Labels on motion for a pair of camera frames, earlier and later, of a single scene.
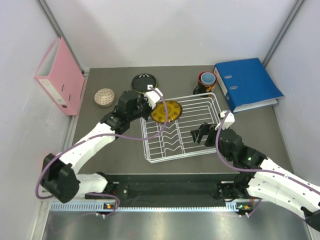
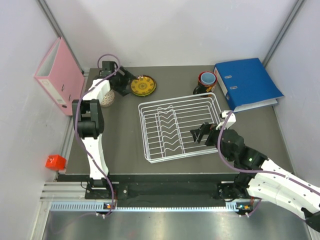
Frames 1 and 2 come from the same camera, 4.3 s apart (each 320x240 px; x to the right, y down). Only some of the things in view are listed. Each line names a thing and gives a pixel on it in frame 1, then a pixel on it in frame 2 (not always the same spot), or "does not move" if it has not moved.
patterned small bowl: [104, 97] does not move
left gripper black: [143, 99] -> [127, 78]
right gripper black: [205, 129] does not move
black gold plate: [174, 111] -> [143, 85]
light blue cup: [208, 78] does not move
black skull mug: [203, 88] does not move
